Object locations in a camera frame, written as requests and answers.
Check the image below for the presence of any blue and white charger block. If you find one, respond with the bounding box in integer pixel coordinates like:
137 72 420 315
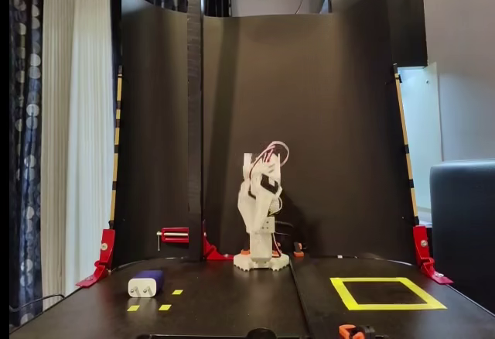
128 269 165 300

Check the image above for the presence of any dark blue patterned curtain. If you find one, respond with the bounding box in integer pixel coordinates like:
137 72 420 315
9 0 44 327

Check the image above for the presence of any dark blue armchair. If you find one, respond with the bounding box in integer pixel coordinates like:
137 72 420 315
429 159 495 315

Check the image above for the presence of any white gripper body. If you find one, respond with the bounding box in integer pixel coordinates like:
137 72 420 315
239 170 283 216

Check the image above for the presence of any yellow black striped stick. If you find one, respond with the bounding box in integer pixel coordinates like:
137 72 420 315
109 66 124 231
393 63 421 227

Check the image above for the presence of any red white servo wire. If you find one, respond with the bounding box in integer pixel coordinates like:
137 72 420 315
253 140 292 180

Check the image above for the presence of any orange and black clamp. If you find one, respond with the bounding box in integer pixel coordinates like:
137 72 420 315
338 324 376 339

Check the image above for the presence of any red screw clamp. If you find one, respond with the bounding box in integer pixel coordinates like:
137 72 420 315
156 227 190 252

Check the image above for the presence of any thin black cable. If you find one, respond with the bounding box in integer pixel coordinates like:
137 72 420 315
9 294 66 313

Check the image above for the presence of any black round mount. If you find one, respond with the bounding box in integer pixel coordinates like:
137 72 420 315
247 327 278 339

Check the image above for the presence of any white cabinet door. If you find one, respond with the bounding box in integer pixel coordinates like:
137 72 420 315
397 61 444 211

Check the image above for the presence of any yellow tape square outline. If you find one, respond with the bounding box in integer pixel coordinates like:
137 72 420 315
329 276 448 312

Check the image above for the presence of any red corner clamp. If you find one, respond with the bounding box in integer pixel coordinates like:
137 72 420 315
411 224 453 286
76 228 117 288

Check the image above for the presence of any black backdrop board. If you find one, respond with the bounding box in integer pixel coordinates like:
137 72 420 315
111 0 421 274

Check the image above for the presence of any red post bracket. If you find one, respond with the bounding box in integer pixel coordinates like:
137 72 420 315
201 221 235 262

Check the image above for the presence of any white pleated curtain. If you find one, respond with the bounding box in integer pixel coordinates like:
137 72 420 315
40 0 117 311

